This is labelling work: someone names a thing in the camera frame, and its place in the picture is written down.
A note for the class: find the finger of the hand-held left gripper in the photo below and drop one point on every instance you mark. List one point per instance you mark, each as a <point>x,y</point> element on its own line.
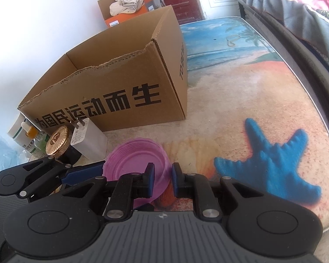
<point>82,174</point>

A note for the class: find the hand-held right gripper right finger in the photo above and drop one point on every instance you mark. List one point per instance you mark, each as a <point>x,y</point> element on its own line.
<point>176,180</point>

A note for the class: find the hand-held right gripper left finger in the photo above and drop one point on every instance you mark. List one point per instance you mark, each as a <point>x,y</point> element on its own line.
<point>150,180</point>

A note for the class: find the white charger plug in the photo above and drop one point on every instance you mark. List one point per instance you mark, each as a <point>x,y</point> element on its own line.
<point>90,142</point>

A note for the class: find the pink plastic plate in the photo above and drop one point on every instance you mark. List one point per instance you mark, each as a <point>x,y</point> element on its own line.
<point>126,159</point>

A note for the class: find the black jar with gold lid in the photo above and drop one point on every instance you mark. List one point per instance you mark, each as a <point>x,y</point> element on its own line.
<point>59,141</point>

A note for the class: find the white pill bottle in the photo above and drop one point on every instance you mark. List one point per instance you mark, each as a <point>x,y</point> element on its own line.
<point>16,131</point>

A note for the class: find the green dropper bottle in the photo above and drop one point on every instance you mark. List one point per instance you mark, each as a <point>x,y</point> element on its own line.
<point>41,142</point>

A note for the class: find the brown cardboard box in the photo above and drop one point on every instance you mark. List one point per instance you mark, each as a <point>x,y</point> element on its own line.
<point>112,68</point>

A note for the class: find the blue water jug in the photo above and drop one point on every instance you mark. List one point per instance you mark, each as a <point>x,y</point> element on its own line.
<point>0,145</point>

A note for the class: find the orange appliance box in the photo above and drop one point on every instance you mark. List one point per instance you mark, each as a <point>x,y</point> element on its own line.
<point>123,17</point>

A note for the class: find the white cloth bag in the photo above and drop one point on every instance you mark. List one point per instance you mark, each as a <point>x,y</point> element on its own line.
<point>126,2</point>

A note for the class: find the dark red door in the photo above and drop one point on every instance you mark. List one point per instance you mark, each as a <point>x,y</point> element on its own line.
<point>181,0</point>

